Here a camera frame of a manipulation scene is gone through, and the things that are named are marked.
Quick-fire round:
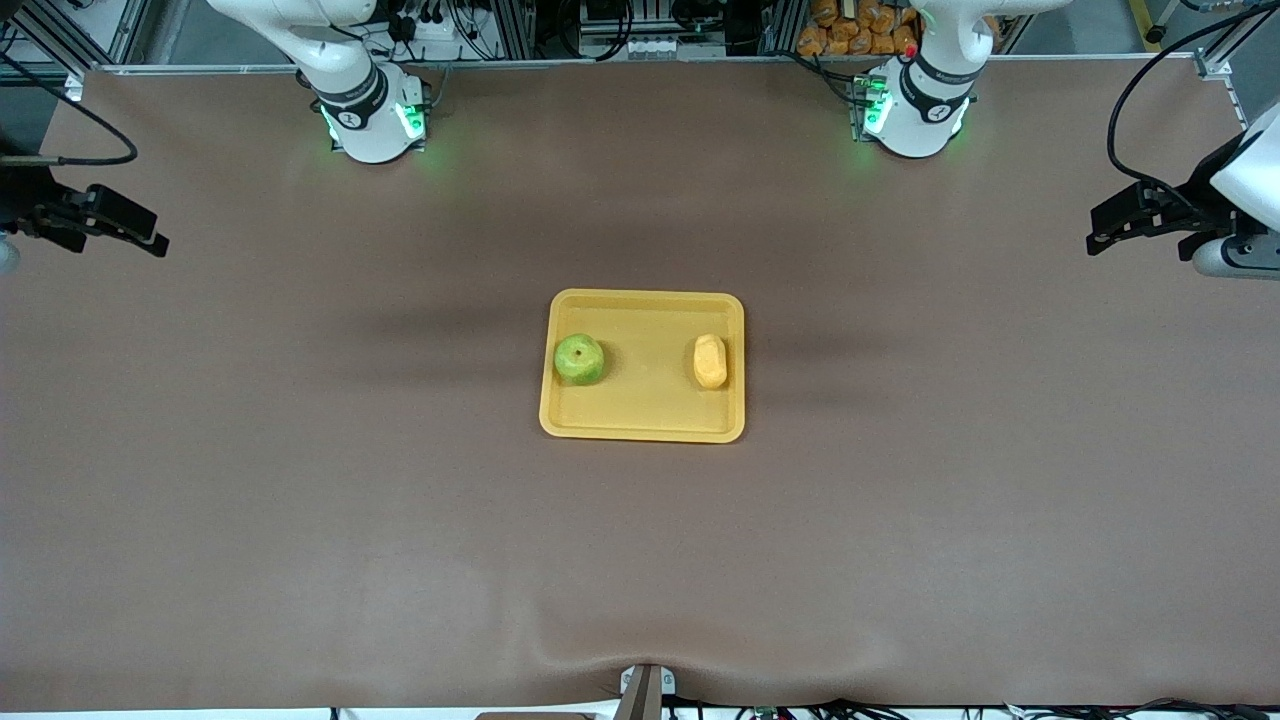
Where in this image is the green apple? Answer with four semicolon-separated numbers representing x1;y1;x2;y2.
553;333;608;387

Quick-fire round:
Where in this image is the yellow potato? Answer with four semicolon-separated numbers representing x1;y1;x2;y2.
692;334;729;391

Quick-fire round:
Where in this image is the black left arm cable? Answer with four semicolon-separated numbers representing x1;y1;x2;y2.
1105;3;1280;196

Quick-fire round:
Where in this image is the orange toy food pile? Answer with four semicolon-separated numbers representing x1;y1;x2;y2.
797;0;926;57

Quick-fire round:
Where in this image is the white power strip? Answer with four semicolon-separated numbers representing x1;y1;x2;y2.
385;5;471;43

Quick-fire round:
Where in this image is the large table cover mat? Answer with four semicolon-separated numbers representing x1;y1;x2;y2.
0;62;1280;713

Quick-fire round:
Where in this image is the metal table clamp bracket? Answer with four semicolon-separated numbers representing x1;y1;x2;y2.
618;664;677;720

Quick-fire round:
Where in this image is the aluminium frame profile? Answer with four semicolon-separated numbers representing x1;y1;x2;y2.
488;0;536;61
0;0;151;71
758;0;806;59
1193;0;1280;101

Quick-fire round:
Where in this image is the yellow plastic tray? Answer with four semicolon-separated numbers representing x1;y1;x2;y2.
539;289;746;444

